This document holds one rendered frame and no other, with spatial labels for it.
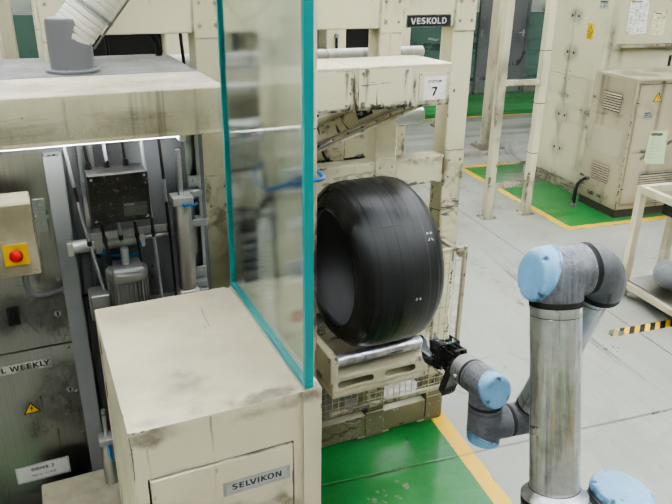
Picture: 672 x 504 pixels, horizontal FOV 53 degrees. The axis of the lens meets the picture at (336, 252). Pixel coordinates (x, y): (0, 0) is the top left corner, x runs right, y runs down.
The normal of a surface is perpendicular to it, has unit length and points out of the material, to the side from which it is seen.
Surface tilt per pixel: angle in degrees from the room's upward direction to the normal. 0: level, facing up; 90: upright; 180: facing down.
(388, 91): 90
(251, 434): 90
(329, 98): 90
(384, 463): 0
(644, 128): 90
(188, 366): 0
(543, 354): 82
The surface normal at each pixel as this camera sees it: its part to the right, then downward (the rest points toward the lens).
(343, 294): 0.27, -0.48
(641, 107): 0.31, 0.37
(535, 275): -0.95, -0.05
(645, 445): 0.01, -0.92
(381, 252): 0.11, -0.10
